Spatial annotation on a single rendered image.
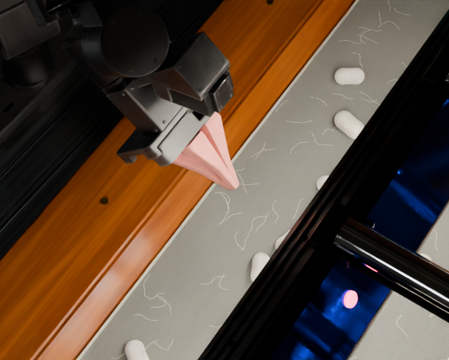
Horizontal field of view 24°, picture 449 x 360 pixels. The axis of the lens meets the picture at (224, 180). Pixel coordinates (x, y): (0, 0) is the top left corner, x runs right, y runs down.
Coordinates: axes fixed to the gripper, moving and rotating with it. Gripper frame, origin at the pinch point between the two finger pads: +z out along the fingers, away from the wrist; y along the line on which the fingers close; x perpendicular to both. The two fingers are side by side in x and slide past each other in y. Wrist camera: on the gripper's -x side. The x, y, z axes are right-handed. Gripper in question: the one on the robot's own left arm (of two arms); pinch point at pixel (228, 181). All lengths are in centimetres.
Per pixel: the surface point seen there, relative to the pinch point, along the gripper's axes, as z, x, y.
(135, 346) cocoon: 5.9, 7.6, -15.2
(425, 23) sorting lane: 10.2, 6.5, 36.1
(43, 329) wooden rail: -0.6, 12.5, -18.9
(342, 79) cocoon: 6.6, 7.7, 22.8
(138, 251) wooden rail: 1.8, 11.8, -6.9
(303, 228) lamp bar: -4.1, -25.3, -11.1
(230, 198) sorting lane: 5.7, 10.4, 4.0
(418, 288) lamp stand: 0.0, -34.0, -12.6
